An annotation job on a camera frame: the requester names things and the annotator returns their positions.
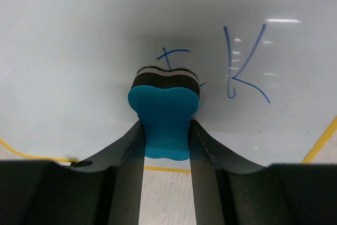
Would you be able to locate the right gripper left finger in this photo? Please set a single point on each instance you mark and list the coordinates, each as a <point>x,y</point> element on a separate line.
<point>102,189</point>

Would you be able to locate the yellow framed whiteboard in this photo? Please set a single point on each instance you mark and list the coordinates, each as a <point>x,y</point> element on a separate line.
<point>267,69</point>

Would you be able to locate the blue whiteboard eraser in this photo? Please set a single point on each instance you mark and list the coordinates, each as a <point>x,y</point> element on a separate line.
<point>165,101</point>

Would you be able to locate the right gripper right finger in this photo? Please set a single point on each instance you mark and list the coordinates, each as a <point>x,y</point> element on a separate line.
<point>230,189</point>

